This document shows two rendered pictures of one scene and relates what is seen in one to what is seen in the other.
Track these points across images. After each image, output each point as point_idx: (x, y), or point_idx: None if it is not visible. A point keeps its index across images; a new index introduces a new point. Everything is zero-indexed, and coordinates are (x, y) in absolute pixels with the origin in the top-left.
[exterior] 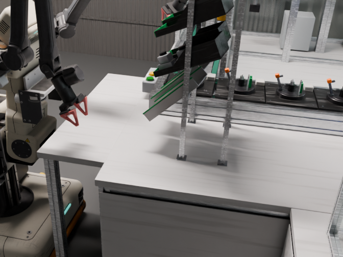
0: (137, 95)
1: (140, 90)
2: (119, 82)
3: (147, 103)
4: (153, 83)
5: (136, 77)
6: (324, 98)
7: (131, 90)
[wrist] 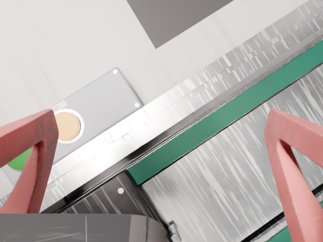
0: (24, 113)
1: (63, 90)
2: (51, 4)
3: (5, 178)
4: (11, 183)
5: (122, 11)
6: None
7: (39, 75)
